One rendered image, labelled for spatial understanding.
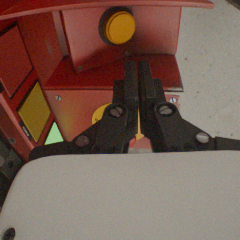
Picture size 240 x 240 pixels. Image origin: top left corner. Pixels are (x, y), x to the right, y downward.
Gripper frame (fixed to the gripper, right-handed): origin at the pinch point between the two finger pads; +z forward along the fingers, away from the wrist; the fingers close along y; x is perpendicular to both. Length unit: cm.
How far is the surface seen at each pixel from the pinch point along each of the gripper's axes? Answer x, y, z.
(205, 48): -36, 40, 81
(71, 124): -10.3, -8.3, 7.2
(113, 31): 0.0, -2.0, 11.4
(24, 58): 0.4, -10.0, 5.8
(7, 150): -17.8, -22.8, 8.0
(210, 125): -95, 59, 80
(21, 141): -20.1, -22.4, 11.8
